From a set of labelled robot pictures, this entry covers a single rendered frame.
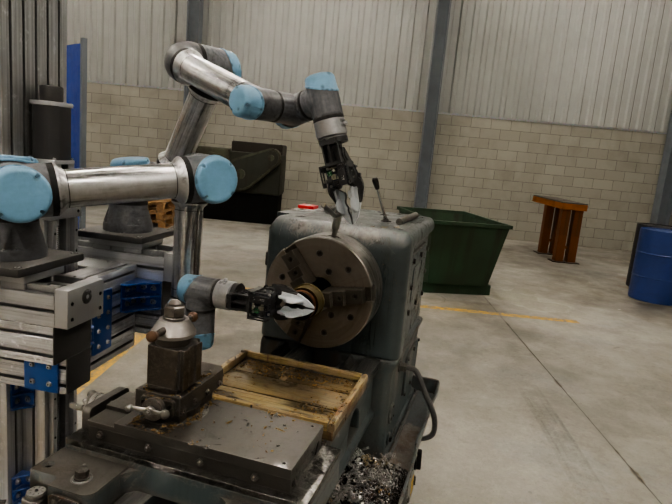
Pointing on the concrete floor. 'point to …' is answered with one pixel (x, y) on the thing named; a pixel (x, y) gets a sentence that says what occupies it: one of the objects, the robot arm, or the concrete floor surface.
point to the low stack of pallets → (161, 211)
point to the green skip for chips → (460, 251)
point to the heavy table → (560, 228)
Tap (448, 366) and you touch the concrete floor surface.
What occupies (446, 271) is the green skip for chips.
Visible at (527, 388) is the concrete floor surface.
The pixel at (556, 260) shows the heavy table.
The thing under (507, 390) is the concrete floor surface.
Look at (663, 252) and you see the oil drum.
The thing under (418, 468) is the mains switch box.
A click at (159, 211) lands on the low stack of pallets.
